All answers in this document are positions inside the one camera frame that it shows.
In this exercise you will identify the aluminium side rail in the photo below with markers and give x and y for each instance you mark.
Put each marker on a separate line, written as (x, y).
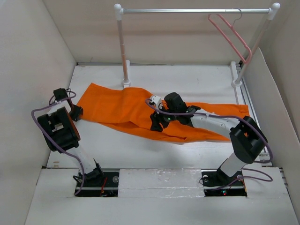
(248, 101)

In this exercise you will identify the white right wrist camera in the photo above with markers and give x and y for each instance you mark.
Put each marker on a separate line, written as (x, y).
(155, 100)

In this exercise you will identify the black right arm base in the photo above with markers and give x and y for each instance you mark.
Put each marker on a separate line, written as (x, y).
(217, 184)

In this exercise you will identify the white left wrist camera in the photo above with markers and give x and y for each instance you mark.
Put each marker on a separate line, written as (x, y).
(53, 101)

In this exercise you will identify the orange trousers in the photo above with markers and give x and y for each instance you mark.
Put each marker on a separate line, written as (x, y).
(126, 111)

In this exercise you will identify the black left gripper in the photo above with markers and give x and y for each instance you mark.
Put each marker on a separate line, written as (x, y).
(78, 111)

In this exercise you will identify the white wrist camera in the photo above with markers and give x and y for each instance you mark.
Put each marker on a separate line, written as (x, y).
(155, 100)
(53, 101)

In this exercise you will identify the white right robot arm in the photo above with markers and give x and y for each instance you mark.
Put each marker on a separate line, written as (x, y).
(246, 137)

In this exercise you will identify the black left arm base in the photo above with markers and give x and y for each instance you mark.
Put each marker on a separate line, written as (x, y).
(106, 187)

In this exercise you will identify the white clothes rack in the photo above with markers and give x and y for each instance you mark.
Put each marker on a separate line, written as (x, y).
(212, 84)

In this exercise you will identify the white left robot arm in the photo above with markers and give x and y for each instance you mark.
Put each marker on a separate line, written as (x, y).
(62, 135)

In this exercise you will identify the white foam block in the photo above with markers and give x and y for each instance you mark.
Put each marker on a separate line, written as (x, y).
(160, 183)

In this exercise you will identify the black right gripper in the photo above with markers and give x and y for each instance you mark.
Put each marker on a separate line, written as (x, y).
(156, 118)

